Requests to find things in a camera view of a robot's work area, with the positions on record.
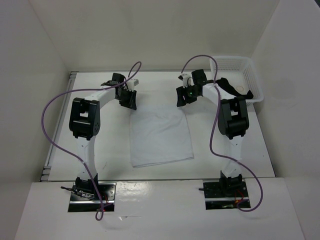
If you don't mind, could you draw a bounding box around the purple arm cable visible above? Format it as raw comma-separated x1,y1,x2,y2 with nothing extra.
180,54,265,213
41,61,141,221

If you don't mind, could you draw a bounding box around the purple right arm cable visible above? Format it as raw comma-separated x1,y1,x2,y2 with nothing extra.
180,54,265,213

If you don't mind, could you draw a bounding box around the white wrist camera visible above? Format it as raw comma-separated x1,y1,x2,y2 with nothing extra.
125,79,139,92
178,73,192,88

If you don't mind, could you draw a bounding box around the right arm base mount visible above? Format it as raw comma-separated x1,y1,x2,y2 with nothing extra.
198,180,251,210

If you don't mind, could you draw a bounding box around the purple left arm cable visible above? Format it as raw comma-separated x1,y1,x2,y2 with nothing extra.
41,61,141,221

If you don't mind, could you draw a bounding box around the white skirt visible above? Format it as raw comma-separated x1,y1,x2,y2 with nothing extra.
129,104,194,168

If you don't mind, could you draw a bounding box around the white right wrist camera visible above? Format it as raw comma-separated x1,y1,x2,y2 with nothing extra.
178,73,192,88

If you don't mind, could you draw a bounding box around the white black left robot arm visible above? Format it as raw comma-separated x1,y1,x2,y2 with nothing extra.
69,73,139,200

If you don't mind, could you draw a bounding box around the white plastic laundry basket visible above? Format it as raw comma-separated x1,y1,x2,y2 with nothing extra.
209,56,264,105

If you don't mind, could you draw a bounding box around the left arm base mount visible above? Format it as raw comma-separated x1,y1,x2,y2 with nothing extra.
60,181,117,213

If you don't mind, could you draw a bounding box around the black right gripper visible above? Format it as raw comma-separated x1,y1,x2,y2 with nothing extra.
176,83,200,107

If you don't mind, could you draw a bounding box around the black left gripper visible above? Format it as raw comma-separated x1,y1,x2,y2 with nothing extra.
115,88,137,110

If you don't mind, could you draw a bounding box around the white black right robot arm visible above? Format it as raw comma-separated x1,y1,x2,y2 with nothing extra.
176,69,252,197

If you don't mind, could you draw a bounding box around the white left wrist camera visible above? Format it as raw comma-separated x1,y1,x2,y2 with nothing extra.
125,79,139,92

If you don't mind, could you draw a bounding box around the black skirt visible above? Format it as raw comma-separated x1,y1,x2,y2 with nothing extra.
216,77,254,100

